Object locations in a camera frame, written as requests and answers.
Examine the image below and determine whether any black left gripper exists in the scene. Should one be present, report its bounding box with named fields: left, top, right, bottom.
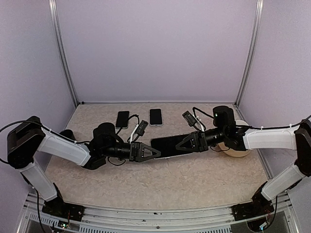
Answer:
left=102, top=141, right=161, bottom=163

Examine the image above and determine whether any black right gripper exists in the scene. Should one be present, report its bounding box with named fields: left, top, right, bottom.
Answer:
left=176, top=126, right=227, bottom=151

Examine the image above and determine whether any lavender phone case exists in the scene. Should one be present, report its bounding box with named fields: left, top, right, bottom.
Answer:
left=148, top=108, right=163, bottom=127

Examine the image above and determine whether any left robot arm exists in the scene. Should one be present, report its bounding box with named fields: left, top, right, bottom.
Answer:
left=7, top=116, right=161, bottom=216

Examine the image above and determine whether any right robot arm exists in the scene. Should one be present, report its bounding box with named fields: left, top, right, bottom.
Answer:
left=175, top=106, right=311, bottom=216

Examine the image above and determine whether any beige round plate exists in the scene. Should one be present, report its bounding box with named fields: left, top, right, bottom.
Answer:
left=218, top=142, right=251, bottom=158

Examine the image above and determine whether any light blue cup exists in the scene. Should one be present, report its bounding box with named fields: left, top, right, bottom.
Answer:
left=236, top=120, right=249, bottom=127

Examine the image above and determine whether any dark green mug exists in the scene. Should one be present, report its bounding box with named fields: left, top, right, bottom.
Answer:
left=60, top=129, right=76, bottom=140

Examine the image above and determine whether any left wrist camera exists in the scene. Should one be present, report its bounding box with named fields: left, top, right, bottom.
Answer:
left=129, top=120, right=148, bottom=143

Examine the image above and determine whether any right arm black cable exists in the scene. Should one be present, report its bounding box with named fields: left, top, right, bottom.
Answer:
left=193, top=106, right=311, bottom=151

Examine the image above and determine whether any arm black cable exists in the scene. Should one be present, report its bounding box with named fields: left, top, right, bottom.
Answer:
left=0, top=114, right=140, bottom=166
left=193, top=106, right=311, bottom=151

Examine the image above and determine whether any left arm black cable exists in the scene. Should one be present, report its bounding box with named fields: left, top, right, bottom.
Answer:
left=0, top=114, right=140, bottom=166

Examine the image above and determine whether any front aluminium rail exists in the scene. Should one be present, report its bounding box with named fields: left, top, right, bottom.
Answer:
left=17, top=191, right=299, bottom=233

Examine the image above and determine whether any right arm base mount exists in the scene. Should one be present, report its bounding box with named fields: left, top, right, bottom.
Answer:
left=231, top=184, right=274, bottom=221

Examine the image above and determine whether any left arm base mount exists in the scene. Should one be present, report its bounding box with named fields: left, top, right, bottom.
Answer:
left=42, top=183, right=85, bottom=222

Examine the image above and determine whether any right aluminium frame post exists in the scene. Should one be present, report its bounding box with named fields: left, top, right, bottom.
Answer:
left=235, top=0, right=264, bottom=108

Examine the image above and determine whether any aluminium frame post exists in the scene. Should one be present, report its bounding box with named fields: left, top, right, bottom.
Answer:
left=235, top=0, right=264, bottom=108
left=49, top=0, right=79, bottom=107

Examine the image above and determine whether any left aluminium frame post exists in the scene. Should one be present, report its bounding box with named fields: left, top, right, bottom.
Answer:
left=49, top=0, right=79, bottom=107

